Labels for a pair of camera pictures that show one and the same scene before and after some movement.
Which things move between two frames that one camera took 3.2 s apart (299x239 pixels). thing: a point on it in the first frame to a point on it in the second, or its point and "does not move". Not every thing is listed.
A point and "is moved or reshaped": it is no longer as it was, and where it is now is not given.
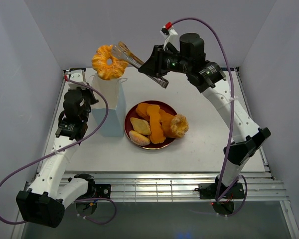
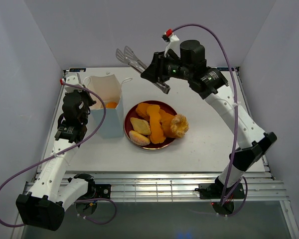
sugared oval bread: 138,139 does not move
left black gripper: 93,100 does not move
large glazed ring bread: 104,70 to 112,104
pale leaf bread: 140,126 does not move
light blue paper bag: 114,89 does not move
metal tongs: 122,51 is moved or reshaped
